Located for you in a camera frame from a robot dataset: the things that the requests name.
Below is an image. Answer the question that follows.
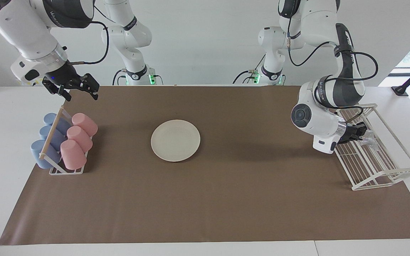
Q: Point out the blue plastic cup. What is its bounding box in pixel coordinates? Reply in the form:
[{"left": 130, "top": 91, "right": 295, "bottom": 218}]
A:
[
  {"left": 43, "top": 113, "right": 72, "bottom": 134},
  {"left": 39, "top": 125, "right": 67, "bottom": 150},
  {"left": 31, "top": 140, "right": 62, "bottom": 169}
]

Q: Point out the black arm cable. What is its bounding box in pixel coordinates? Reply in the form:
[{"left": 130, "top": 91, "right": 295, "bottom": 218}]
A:
[
  {"left": 66, "top": 5, "right": 110, "bottom": 66},
  {"left": 286, "top": 21, "right": 379, "bottom": 118}
]

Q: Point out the white cup holder rack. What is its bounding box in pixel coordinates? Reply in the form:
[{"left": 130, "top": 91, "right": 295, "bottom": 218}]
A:
[{"left": 39, "top": 105, "right": 94, "bottom": 175}]

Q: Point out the white wall socket box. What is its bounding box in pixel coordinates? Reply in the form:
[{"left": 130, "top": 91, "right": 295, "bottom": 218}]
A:
[{"left": 15, "top": 68, "right": 54, "bottom": 87}]

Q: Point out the silver plastic bag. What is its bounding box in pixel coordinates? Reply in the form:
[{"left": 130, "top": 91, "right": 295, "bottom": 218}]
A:
[{"left": 362, "top": 129, "right": 380, "bottom": 149}]

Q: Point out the white wire dish rack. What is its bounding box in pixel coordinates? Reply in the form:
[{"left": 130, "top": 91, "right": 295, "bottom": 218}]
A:
[{"left": 334, "top": 103, "right": 410, "bottom": 191}]

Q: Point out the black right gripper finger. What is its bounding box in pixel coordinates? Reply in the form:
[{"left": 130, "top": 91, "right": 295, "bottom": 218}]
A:
[
  {"left": 42, "top": 80, "right": 72, "bottom": 102},
  {"left": 82, "top": 73, "right": 100, "bottom": 101}
]

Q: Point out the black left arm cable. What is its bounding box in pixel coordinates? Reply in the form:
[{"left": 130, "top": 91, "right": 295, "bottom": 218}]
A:
[{"left": 286, "top": 21, "right": 379, "bottom": 118}]

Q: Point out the black base cable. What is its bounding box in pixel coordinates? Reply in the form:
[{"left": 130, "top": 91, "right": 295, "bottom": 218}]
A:
[
  {"left": 112, "top": 69, "right": 127, "bottom": 86},
  {"left": 232, "top": 53, "right": 267, "bottom": 85}
]

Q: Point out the pink plastic cup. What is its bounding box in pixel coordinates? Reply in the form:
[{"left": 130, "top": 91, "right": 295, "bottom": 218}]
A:
[
  {"left": 72, "top": 113, "right": 98, "bottom": 137},
  {"left": 66, "top": 126, "right": 94, "bottom": 153},
  {"left": 60, "top": 139, "right": 87, "bottom": 170}
]

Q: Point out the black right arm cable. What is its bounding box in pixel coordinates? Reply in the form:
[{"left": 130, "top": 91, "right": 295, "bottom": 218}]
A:
[{"left": 66, "top": 5, "right": 110, "bottom": 66}]

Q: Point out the white round plate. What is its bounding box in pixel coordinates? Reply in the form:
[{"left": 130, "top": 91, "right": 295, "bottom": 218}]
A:
[{"left": 151, "top": 119, "right": 201, "bottom": 162}]

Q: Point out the brown table mat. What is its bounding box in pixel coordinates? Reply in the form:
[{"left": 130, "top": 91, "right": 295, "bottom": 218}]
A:
[{"left": 0, "top": 85, "right": 410, "bottom": 246}]

